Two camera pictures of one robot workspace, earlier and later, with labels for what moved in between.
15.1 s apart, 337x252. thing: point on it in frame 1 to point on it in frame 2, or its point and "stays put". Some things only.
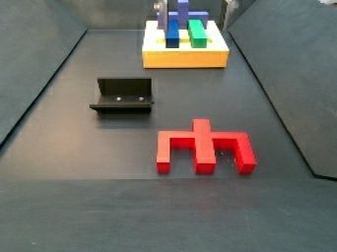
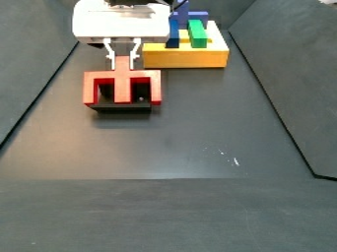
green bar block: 199,32 stays put
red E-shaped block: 204,137 to 124,77
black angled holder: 125,95 stays put
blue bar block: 173,34 stays put
